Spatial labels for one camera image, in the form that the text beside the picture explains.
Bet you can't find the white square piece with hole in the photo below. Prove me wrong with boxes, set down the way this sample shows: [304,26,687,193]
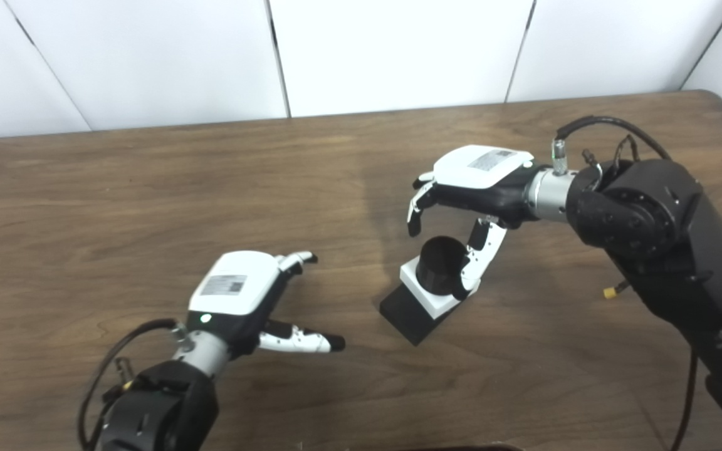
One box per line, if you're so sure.
[400,260,481,317]

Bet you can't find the black peg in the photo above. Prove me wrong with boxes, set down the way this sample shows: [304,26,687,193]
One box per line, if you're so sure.
[379,236,471,346]

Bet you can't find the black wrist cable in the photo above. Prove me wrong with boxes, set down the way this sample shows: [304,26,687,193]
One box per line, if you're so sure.
[552,116,699,451]
[78,318,189,451]

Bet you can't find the white and black right hand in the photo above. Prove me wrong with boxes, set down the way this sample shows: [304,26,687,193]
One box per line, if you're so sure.
[406,145,540,300]

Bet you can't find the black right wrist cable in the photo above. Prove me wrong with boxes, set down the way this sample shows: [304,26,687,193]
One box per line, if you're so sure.
[552,116,699,451]

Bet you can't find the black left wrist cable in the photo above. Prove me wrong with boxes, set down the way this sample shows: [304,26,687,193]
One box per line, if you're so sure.
[78,318,189,451]

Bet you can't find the white and black left hand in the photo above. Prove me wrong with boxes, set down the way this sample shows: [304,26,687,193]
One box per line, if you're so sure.
[186,251,346,359]

